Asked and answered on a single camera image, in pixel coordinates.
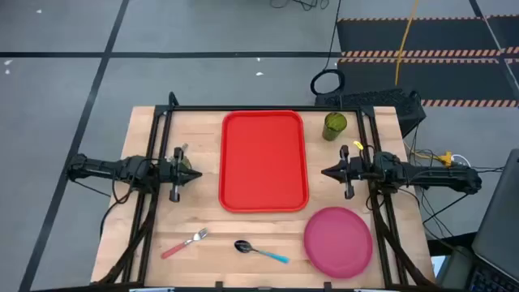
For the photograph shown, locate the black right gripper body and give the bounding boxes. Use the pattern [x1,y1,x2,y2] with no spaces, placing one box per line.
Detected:
[339,144,376,200]

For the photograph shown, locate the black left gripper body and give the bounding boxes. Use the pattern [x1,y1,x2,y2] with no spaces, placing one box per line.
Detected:
[157,147,185,203]

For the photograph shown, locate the green translucent cup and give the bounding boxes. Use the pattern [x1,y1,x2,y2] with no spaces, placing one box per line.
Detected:
[322,112,349,142]

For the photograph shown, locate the pink round plate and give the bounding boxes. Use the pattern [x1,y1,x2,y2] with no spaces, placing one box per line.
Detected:
[302,206,374,280]

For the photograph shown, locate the fork with pink handle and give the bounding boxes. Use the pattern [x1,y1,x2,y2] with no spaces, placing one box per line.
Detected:
[161,227,209,260]

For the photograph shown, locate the red plastic tray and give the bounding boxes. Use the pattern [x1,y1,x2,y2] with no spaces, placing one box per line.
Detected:
[218,109,311,214]

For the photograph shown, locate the spoon with blue handle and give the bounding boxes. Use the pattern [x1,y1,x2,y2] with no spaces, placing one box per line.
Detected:
[234,239,291,264]

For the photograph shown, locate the small potted green plant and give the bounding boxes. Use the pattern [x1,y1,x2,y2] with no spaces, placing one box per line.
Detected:
[178,142,193,170]

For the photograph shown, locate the black perforated computer case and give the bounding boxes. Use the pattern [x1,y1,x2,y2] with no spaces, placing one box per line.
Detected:
[315,88,427,137]

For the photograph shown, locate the grey rounded object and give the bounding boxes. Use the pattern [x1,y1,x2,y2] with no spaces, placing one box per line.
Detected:
[437,245,475,292]

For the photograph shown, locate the grey laptop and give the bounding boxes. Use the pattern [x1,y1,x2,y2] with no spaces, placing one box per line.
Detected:
[465,148,519,292]

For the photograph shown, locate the black hazard-striped floor mat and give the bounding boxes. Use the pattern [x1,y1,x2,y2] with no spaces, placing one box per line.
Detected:
[336,15,519,109]

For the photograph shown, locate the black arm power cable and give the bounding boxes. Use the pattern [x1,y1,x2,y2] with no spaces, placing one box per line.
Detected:
[99,178,141,240]

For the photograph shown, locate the black coiled floor cable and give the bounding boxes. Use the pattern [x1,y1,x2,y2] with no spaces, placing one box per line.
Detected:
[310,0,345,97]

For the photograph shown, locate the black metal table frame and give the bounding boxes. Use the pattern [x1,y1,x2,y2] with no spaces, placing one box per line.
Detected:
[91,91,439,292]

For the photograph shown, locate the white cable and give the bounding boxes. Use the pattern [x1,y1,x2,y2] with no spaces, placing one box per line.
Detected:
[451,153,472,168]

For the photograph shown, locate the yellow floor cable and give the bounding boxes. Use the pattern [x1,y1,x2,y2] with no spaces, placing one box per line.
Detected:
[395,0,421,86]

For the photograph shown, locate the black cable loops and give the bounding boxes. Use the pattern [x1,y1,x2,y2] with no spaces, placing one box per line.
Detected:
[269,0,330,12]

